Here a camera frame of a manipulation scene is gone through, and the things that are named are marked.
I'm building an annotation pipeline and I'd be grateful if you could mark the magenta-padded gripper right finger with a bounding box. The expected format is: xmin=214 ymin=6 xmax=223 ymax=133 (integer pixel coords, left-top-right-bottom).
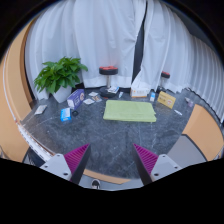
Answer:
xmin=132 ymin=143 xmax=183 ymax=186

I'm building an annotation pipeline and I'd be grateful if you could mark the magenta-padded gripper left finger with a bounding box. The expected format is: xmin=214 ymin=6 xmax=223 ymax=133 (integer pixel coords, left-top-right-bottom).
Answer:
xmin=39 ymin=143 xmax=92 ymax=185

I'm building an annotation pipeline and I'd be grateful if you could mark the light green towel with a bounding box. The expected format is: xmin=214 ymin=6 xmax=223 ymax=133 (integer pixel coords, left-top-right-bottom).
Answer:
xmin=102 ymin=99 xmax=157 ymax=123

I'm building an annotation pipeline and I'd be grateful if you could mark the small blue and white box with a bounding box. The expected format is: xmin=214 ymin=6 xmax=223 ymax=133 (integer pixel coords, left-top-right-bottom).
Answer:
xmin=60 ymin=107 xmax=73 ymax=123

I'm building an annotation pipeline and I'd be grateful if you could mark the white printed packet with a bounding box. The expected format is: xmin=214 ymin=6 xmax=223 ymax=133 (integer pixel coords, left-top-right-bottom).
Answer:
xmin=82 ymin=98 xmax=96 ymax=106

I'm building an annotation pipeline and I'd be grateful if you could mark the purple cardboard box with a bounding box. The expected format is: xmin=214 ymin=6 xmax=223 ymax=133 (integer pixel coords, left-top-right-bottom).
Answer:
xmin=66 ymin=88 xmax=86 ymax=110

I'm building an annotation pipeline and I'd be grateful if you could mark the flat white packet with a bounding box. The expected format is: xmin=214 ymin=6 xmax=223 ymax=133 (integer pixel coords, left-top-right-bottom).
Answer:
xmin=34 ymin=104 xmax=48 ymax=116

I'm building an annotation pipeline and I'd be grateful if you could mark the yellow cardboard box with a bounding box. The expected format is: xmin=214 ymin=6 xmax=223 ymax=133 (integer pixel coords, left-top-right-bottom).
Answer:
xmin=156 ymin=90 xmax=177 ymax=110

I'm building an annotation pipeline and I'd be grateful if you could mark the white box with orange stripe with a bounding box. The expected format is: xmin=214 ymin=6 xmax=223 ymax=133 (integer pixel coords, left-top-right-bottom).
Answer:
xmin=130 ymin=87 xmax=151 ymax=99

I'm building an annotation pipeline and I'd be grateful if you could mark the flat white and blue box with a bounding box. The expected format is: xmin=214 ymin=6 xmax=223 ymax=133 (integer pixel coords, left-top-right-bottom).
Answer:
xmin=107 ymin=86 xmax=120 ymax=95

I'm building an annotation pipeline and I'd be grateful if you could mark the green plant in white pot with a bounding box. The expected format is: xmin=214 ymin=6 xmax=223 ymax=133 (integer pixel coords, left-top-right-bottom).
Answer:
xmin=33 ymin=56 xmax=89 ymax=104

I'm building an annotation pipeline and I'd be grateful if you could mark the black stool with red top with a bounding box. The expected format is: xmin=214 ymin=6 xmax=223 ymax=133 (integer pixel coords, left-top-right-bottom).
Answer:
xmin=155 ymin=71 xmax=171 ymax=94
xmin=98 ymin=65 xmax=119 ymax=98

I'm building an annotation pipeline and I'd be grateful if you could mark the white curtain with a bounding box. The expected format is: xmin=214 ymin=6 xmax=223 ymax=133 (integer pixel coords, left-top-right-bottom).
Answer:
xmin=130 ymin=0 xmax=224 ymax=123
xmin=24 ymin=0 xmax=148 ymax=101

